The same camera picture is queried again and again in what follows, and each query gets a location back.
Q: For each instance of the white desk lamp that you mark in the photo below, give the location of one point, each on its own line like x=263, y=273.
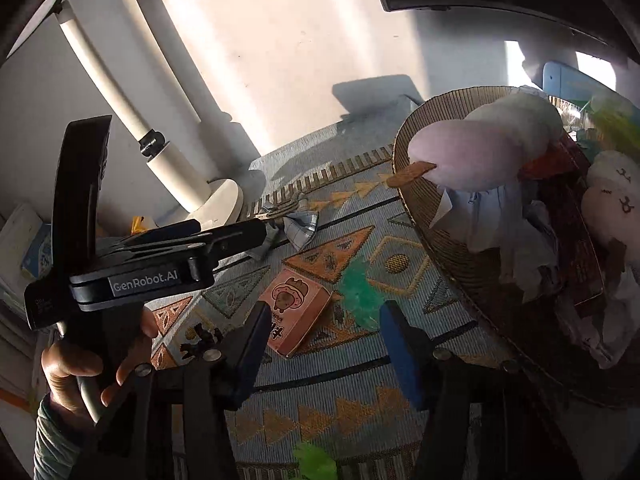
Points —
x=170, y=170

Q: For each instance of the white paper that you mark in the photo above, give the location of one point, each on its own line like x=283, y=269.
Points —
x=605, y=320

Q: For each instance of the patterned woven mat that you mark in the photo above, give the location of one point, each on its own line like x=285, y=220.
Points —
x=350, y=400

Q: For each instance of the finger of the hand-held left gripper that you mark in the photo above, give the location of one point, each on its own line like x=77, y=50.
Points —
x=232, y=240

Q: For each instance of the plaid cloth bow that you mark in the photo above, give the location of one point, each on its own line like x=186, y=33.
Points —
x=300, y=225

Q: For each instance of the pastel dango plush toy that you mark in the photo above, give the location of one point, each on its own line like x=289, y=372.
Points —
x=610, y=195
x=465, y=155

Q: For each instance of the green translucent toy figure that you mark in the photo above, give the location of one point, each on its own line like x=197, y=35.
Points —
x=315, y=462

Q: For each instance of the row of upright books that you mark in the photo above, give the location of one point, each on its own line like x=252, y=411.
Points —
x=35, y=250

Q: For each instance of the light blue case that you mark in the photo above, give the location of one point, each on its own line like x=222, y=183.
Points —
x=560, y=77

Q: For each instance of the person's left forearm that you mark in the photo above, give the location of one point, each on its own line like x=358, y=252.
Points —
x=52, y=440

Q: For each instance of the black toy figure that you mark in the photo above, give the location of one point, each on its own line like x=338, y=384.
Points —
x=200, y=340

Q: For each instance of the red yellow toy figure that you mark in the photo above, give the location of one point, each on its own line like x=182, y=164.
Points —
x=140, y=225

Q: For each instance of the gold ribbed basket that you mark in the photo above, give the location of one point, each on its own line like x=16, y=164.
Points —
x=440, y=250

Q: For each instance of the teal translucent toy figure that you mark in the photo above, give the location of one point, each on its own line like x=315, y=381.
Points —
x=365, y=295

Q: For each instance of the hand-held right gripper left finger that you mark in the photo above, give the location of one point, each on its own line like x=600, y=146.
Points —
x=252, y=355

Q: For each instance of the pink cartoon box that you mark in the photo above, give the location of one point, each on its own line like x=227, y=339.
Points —
x=295, y=305

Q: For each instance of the person's left hand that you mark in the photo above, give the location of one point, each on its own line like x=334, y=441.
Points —
x=60, y=375

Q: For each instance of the large grid paper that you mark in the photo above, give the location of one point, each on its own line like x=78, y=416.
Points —
x=495, y=230

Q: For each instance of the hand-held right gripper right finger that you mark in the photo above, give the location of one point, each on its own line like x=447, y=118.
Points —
x=402, y=350

